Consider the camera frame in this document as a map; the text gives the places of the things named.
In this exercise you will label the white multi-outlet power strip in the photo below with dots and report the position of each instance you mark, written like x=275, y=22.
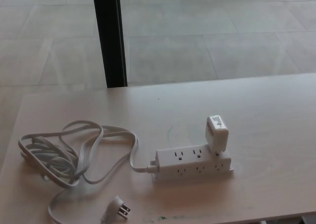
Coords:
x=192, y=163

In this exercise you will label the white square charger plug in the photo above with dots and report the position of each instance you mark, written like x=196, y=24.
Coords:
x=217, y=137

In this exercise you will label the black vertical window post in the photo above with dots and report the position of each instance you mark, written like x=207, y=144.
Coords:
x=108, y=36

